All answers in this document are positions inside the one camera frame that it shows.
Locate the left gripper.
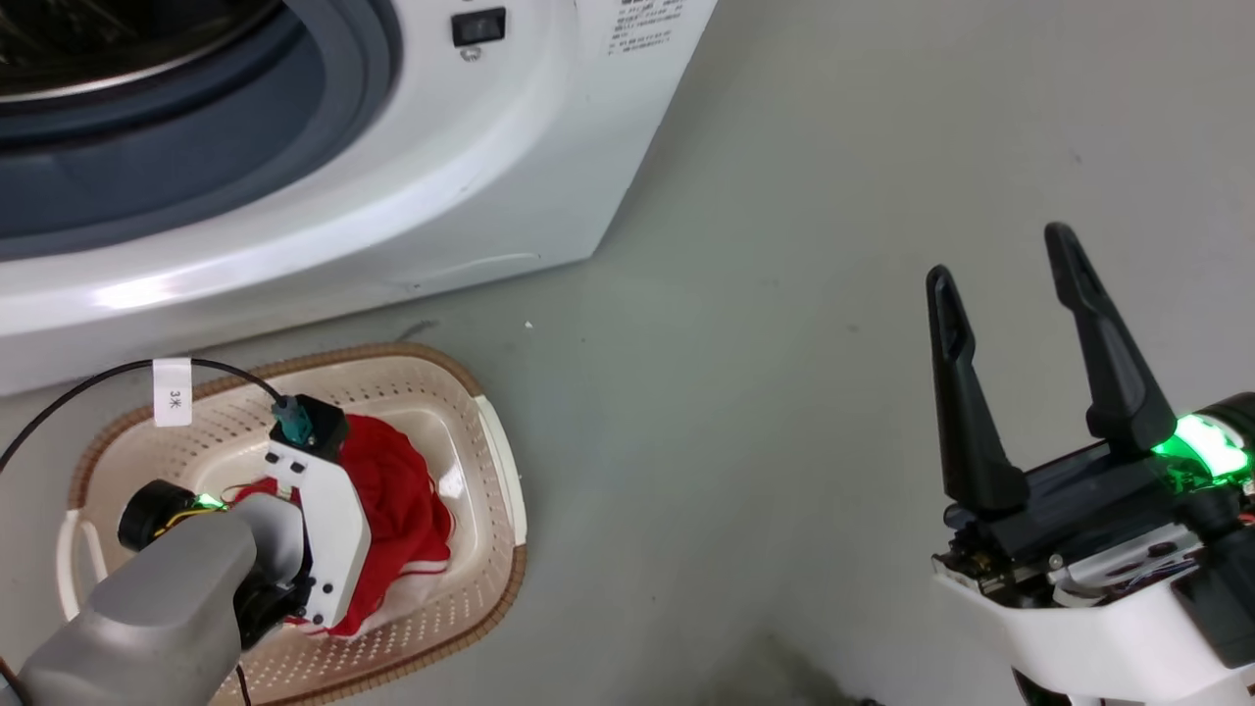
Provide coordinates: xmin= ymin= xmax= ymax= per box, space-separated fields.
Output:
xmin=118 ymin=479 xmax=236 ymax=552

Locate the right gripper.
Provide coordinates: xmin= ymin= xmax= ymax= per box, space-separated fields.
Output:
xmin=927 ymin=223 xmax=1255 ymax=609

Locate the red garment with white stripes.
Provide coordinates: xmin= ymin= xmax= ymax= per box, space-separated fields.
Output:
xmin=235 ymin=414 xmax=455 ymax=636

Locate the cream perforated laundry basket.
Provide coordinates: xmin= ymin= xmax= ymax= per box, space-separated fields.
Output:
xmin=56 ymin=343 xmax=528 ymax=706

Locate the grey rubber door gasket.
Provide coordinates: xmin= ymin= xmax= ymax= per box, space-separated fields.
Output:
xmin=0 ymin=0 xmax=405 ymax=264

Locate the round white filter cover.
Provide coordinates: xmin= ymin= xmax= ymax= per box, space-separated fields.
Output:
xmin=407 ymin=253 xmax=542 ymax=291

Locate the white front-load washing machine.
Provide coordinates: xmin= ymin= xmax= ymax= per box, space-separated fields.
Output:
xmin=0 ymin=0 xmax=719 ymax=398

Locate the small printed text label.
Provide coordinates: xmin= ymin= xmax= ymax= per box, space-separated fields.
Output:
xmin=608 ymin=0 xmax=687 ymax=55

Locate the black door latch socket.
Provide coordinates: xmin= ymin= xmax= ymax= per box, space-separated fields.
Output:
xmin=451 ymin=7 xmax=508 ymax=47

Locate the white cable tag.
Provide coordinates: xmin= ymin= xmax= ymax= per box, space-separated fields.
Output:
xmin=153 ymin=358 xmax=193 ymax=429

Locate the thin black cable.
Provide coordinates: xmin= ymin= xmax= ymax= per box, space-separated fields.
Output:
xmin=0 ymin=358 xmax=295 ymax=472

